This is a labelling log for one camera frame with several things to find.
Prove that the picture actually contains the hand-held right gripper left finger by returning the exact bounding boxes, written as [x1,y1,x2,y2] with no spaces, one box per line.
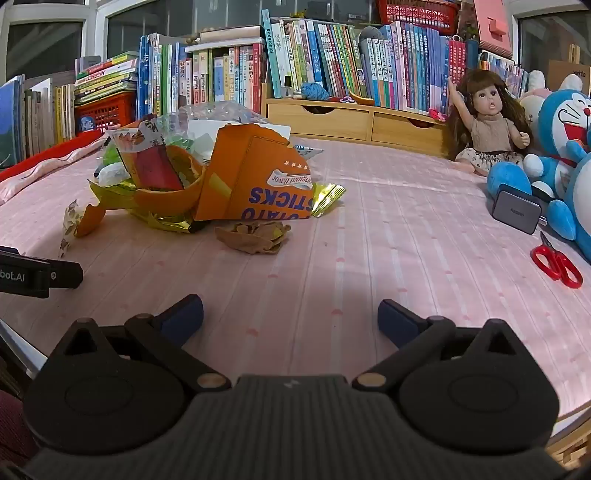
[46,294,232,393]

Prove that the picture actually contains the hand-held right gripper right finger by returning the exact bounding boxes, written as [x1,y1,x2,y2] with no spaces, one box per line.
[352,299,539,392]

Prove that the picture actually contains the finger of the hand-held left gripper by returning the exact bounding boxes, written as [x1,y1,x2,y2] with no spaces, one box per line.
[48,261,84,289]

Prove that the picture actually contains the orange snack box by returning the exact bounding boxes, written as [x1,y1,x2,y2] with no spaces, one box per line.
[191,122,317,222]

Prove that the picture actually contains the row of large thin books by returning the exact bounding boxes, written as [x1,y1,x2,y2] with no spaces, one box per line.
[0,74,77,169]

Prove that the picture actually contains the stack of picture books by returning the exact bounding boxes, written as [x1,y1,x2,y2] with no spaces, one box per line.
[74,52,140,105]

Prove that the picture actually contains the row of blue spined books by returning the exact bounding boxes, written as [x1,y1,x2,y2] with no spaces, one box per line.
[261,9,481,116]

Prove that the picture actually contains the row of small books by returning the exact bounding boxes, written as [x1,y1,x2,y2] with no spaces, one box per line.
[478,51,530,99]

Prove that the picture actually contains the pink tablecloth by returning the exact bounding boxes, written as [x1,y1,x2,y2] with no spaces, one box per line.
[0,134,591,441]

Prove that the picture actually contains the gold foil wrapper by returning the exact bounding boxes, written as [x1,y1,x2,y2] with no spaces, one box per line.
[88,179,347,234]

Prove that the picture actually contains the brown crumpled paper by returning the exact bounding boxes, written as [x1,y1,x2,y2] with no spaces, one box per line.
[215,220,291,255]

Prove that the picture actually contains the red and pink folded cloth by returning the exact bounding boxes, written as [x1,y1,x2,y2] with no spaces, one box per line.
[0,129,110,205]

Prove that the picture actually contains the white crumpled tissue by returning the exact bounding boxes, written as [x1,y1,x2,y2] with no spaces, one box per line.
[98,165,126,186]

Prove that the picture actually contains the orange torn paper cup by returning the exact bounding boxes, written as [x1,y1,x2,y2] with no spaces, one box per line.
[131,147,207,221]

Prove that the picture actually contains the patterned snack carton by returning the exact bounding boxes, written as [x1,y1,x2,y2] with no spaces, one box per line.
[105,117,185,191]

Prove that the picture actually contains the grey charger box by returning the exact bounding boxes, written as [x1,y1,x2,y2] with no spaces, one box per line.
[491,183,544,236]

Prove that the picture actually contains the red scissors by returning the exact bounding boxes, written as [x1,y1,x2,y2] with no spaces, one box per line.
[530,231,584,289]

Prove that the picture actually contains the small red plastic basket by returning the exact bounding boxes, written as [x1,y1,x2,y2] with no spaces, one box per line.
[74,91,140,136]

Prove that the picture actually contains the white carton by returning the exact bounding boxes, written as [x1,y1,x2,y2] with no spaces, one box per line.
[186,119,232,155]

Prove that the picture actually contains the wooden drawer organizer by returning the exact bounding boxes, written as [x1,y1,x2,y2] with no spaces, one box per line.
[261,83,456,158]

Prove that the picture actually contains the clear plastic bag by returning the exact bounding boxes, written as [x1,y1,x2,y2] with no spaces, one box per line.
[178,102,271,137]

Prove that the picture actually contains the long-haired doll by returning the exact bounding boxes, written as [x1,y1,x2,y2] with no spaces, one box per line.
[444,69,533,177]

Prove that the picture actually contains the blue yarn ball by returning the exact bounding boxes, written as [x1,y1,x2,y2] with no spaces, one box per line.
[300,82,331,102]

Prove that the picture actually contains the blue cat plush toy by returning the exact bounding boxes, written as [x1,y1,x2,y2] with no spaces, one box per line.
[487,74,591,265]

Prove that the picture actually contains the white bunny plush toy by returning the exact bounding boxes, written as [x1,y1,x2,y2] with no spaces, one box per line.
[518,69,556,132]

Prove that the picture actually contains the brown cardboard box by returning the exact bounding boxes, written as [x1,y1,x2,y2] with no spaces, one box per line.
[547,44,591,97]

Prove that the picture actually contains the large red plastic basket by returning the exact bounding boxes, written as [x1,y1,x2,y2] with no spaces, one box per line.
[376,0,461,27]

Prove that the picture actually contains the pink box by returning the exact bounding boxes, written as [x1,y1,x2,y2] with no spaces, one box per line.
[473,0,515,59]

